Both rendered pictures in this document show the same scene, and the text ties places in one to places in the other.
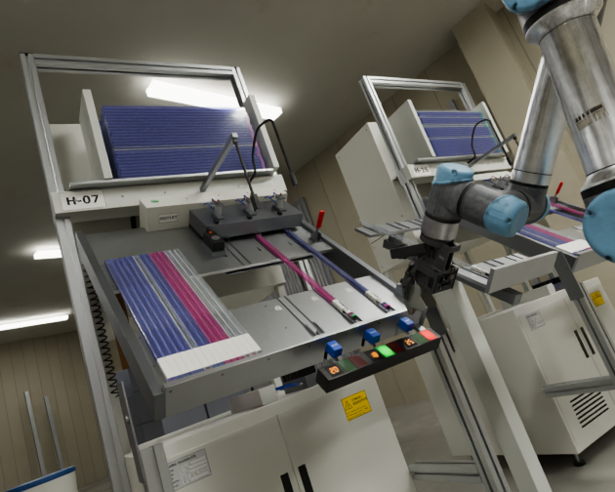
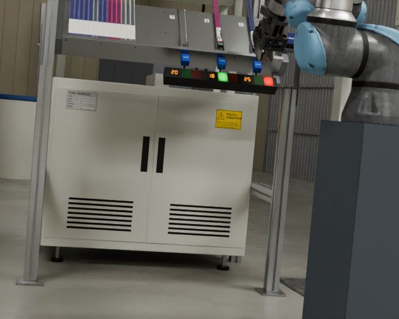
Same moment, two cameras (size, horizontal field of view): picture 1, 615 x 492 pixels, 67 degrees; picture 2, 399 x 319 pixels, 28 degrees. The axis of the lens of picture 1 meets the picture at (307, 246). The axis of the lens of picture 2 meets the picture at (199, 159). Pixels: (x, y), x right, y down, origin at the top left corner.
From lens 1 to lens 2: 1.49 m
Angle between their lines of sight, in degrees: 29
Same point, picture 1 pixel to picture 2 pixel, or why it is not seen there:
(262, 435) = (141, 104)
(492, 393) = not seen: hidden behind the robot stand
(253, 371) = (123, 50)
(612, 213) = (301, 36)
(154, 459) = (47, 73)
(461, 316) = (341, 87)
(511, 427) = not seen: hidden behind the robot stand
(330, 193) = not seen: outside the picture
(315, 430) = (184, 120)
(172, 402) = (66, 47)
